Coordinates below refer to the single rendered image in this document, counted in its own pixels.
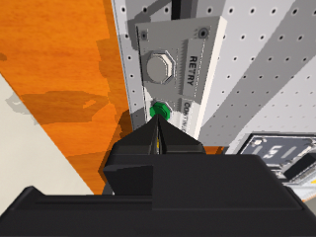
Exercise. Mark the grey button panel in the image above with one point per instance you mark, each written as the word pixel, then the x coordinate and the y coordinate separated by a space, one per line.
pixel 177 61

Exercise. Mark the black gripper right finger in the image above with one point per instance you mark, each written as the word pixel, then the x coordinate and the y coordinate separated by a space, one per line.
pixel 175 141

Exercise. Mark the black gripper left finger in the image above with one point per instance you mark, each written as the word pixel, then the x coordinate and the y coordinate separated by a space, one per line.
pixel 139 141

